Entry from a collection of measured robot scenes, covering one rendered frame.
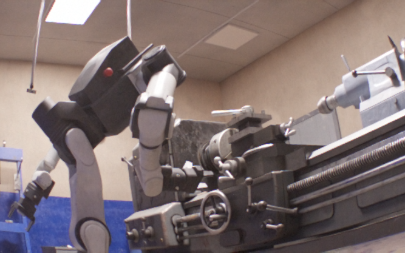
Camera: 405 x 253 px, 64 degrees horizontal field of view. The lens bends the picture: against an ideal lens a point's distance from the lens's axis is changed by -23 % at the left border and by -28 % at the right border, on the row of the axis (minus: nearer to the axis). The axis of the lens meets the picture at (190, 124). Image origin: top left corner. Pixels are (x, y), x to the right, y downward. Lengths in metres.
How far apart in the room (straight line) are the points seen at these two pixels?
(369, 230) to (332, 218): 0.36
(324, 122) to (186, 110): 2.49
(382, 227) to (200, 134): 1.63
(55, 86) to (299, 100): 3.61
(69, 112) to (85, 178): 0.25
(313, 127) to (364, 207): 4.31
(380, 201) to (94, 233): 1.07
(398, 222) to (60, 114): 1.28
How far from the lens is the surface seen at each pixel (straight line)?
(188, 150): 2.47
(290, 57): 6.28
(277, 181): 1.65
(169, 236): 2.32
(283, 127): 1.84
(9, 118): 5.62
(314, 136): 5.74
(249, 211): 1.67
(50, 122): 1.46
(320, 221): 1.68
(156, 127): 1.26
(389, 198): 1.47
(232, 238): 1.81
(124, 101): 1.51
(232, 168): 1.72
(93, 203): 1.42
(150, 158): 1.32
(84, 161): 1.41
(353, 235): 1.37
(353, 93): 1.78
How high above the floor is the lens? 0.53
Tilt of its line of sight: 17 degrees up
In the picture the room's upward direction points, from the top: 8 degrees counter-clockwise
